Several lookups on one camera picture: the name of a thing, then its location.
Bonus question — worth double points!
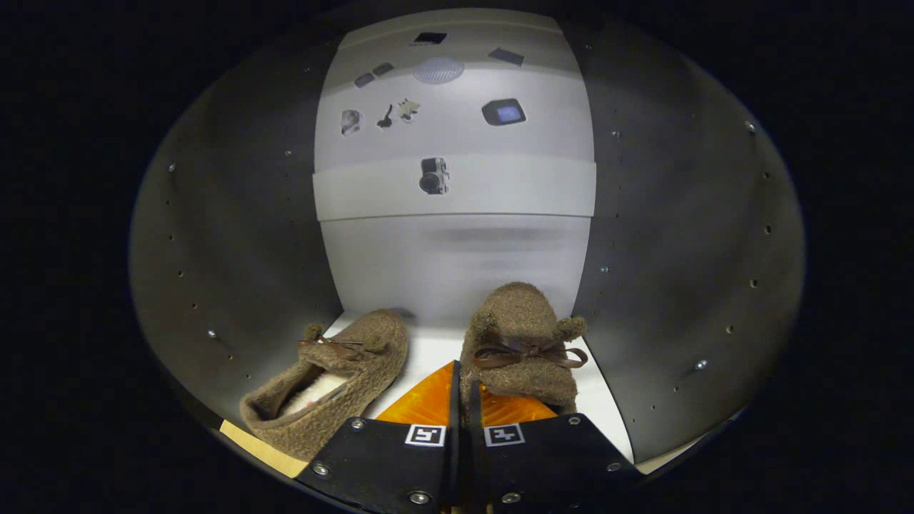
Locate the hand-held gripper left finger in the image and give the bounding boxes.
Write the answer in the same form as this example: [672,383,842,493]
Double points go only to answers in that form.
[296,361,461,514]

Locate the dark grey shoe cabinet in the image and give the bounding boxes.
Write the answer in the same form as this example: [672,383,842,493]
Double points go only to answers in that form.
[129,7,808,479]

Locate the brown fuzzy shoe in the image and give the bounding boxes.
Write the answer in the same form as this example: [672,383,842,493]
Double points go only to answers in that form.
[239,308,410,463]
[459,281,590,416]

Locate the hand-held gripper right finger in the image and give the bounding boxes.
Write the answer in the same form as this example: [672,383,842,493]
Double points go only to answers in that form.
[468,378,643,514]

